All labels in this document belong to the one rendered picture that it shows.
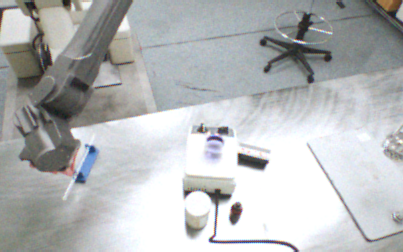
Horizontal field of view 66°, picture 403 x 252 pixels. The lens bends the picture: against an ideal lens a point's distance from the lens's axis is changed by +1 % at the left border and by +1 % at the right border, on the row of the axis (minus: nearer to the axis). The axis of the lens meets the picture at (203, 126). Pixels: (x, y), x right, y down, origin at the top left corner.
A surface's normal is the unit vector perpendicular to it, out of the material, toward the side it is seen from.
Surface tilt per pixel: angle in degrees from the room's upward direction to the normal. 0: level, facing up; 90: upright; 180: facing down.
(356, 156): 0
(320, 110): 0
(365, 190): 0
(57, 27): 64
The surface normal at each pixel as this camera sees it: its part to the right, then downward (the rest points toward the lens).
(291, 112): 0.04, -0.62
